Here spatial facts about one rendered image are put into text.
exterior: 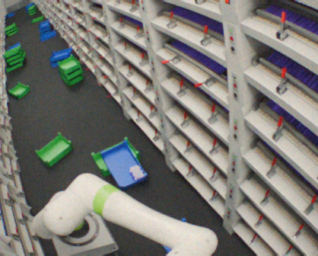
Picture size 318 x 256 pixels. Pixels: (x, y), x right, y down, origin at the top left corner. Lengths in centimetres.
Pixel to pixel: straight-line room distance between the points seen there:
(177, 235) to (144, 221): 11
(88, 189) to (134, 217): 18
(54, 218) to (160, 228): 34
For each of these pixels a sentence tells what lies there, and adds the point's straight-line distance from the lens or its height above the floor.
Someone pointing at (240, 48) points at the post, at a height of 118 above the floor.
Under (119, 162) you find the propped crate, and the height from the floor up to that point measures 7.
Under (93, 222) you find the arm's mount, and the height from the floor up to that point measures 37.
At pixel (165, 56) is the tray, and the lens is 169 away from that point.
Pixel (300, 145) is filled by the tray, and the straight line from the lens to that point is 112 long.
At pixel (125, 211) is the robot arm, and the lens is 96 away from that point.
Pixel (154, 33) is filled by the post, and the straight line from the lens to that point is 171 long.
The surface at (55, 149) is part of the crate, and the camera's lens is 274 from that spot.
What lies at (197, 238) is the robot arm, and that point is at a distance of 85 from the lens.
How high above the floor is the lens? 166
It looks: 39 degrees down
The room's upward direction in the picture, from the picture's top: 10 degrees counter-clockwise
